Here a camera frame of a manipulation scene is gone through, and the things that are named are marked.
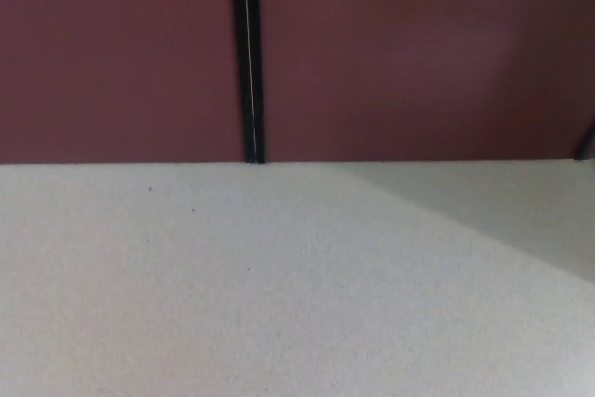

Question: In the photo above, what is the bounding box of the black door edge strip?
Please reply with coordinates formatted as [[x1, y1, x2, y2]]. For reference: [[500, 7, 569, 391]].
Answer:
[[230, 0, 256, 165], [243, 0, 267, 165]]

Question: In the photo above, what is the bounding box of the plain maroon door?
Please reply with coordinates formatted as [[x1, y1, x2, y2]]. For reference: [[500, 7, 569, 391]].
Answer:
[[0, 0, 248, 165]]

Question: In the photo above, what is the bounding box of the maroon door with handle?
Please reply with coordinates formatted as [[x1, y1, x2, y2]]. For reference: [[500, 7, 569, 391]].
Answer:
[[257, 0, 595, 165]]

